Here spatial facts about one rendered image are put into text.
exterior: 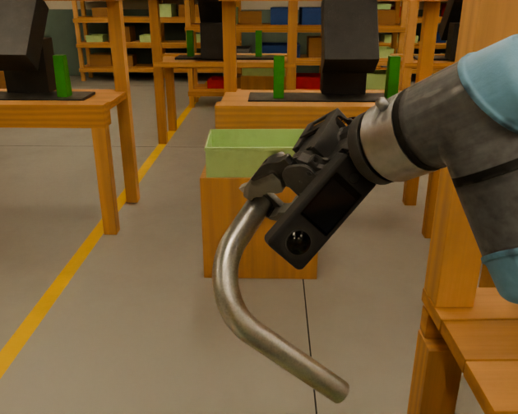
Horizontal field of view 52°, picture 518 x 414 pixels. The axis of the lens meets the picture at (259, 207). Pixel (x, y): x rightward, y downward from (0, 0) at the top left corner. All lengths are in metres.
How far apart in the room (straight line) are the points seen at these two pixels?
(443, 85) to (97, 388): 2.19
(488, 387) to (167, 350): 1.76
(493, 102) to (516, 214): 0.08
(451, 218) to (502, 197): 0.79
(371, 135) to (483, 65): 0.11
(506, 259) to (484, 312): 0.90
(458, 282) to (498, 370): 0.23
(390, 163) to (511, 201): 0.10
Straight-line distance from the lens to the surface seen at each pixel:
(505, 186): 0.42
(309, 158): 0.53
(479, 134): 0.41
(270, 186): 0.59
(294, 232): 0.50
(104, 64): 10.66
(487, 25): 1.12
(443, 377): 1.43
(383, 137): 0.46
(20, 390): 2.56
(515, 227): 0.42
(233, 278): 0.60
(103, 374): 2.52
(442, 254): 1.24
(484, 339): 1.24
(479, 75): 0.41
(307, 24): 7.68
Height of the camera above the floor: 1.55
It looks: 22 degrees down
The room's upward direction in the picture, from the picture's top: straight up
